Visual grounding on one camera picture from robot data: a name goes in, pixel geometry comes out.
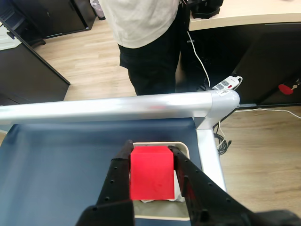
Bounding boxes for beige box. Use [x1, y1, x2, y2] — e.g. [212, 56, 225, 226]
[131, 140, 191, 221]

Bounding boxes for waste bin with bag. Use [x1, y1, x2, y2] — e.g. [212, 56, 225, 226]
[90, 0, 106, 21]

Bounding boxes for red key tag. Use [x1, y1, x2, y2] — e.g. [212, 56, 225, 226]
[278, 83, 294, 96]

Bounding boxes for red cube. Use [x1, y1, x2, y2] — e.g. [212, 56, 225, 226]
[129, 145, 176, 201]

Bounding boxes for white power strip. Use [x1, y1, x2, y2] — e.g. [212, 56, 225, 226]
[211, 75, 244, 91]

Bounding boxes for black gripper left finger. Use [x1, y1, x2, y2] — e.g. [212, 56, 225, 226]
[75, 139, 135, 226]

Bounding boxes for black cabinet with doors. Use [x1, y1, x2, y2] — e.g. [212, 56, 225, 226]
[14, 0, 97, 40]

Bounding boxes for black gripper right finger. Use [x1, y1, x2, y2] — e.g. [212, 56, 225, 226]
[167, 145, 259, 226]

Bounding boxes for desk with wood top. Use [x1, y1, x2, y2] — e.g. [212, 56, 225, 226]
[181, 0, 301, 106]

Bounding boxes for black floor cable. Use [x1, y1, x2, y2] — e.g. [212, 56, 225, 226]
[213, 124, 233, 156]

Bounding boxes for aluminium table frame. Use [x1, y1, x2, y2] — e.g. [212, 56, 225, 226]
[0, 90, 241, 194]

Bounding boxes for dark blue-grey table mat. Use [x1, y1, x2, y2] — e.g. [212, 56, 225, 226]
[0, 117, 204, 226]

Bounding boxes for black low cabinet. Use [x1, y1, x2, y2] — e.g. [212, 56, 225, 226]
[0, 28, 71, 106]

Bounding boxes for black device on desk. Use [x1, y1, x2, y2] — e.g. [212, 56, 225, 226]
[190, 0, 224, 19]

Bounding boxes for white floor cable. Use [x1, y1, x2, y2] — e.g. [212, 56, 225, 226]
[236, 107, 301, 120]

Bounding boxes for white power cable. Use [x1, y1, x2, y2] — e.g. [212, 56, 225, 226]
[187, 30, 212, 88]

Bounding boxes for person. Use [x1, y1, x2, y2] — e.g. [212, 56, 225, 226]
[98, 0, 189, 96]

